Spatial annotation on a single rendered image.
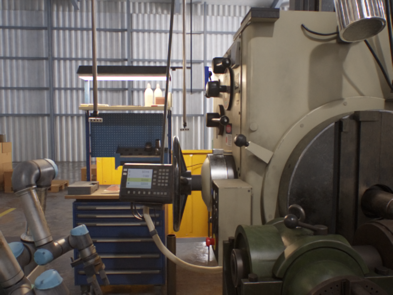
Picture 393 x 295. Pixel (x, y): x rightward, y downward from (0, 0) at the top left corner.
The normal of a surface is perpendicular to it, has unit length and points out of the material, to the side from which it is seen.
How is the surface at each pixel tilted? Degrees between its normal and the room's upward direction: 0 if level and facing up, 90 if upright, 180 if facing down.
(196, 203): 90
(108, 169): 90
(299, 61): 90
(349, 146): 90
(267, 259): 58
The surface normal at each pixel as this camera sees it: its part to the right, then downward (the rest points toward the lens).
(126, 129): 0.03, 0.07
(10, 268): 0.79, -0.08
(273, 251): 0.07, -0.63
